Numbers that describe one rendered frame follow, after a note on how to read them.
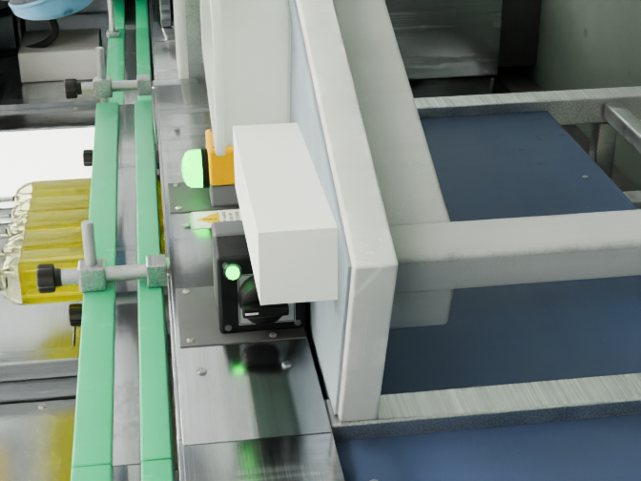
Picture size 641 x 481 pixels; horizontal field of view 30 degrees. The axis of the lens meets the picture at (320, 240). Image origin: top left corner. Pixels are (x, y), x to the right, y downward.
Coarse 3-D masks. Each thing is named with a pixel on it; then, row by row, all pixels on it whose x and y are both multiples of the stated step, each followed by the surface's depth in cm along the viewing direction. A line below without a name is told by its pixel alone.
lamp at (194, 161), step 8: (192, 152) 136; (200, 152) 136; (184, 160) 135; (192, 160) 135; (200, 160) 135; (184, 168) 135; (192, 168) 135; (200, 168) 135; (208, 168) 135; (184, 176) 136; (192, 176) 135; (200, 176) 135; (208, 176) 135; (192, 184) 136; (200, 184) 136; (208, 184) 136
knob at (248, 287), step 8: (248, 280) 107; (240, 288) 107; (248, 288) 106; (256, 288) 106; (240, 296) 107; (248, 296) 106; (256, 296) 106; (240, 304) 107; (248, 304) 106; (256, 304) 106; (272, 304) 106; (280, 304) 106; (248, 312) 105; (256, 312) 105; (264, 312) 106; (272, 312) 106; (280, 312) 106; (288, 312) 106; (256, 320) 107; (264, 320) 107; (272, 320) 107
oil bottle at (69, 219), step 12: (24, 216) 164; (36, 216) 164; (48, 216) 164; (60, 216) 164; (72, 216) 164; (84, 216) 164; (12, 228) 161; (24, 228) 161; (36, 228) 161; (48, 228) 161; (60, 228) 161
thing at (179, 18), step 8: (176, 0) 174; (184, 0) 175; (176, 8) 175; (184, 8) 176; (176, 16) 175; (184, 16) 176; (176, 24) 176; (184, 24) 177; (176, 32) 193; (184, 32) 177; (176, 40) 193; (184, 40) 178; (176, 48) 194; (184, 48) 178; (176, 56) 195; (184, 56) 178; (184, 64) 178; (184, 72) 179
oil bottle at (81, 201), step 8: (160, 192) 172; (24, 200) 170; (32, 200) 169; (40, 200) 169; (48, 200) 169; (56, 200) 169; (64, 200) 169; (72, 200) 169; (80, 200) 169; (88, 200) 169; (160, 200) 169; (16, 208) 168; (24, 208) 167; (32, 208) 167; (40, 208) 167; (48, 208) 167; (56, 208) 167; (64, 208) 167; (72, 208) 167; (80, 208) 167; (88, 208) 167; (16, 216) 166
